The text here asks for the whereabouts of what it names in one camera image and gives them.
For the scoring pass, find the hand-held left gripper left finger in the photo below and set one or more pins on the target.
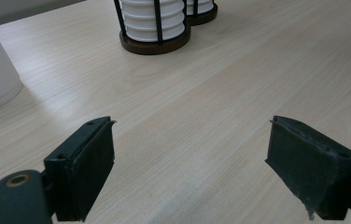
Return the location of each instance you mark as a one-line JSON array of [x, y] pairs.
[[83, 168]]

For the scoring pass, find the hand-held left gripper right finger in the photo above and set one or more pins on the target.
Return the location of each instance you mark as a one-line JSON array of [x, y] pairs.
[[310, 165]]

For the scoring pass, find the short stack of white cups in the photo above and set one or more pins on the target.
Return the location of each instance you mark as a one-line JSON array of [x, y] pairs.
[[142, 21]]

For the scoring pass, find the tall stack of white cups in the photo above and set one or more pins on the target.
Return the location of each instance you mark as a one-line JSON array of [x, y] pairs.
[[201, 6]]

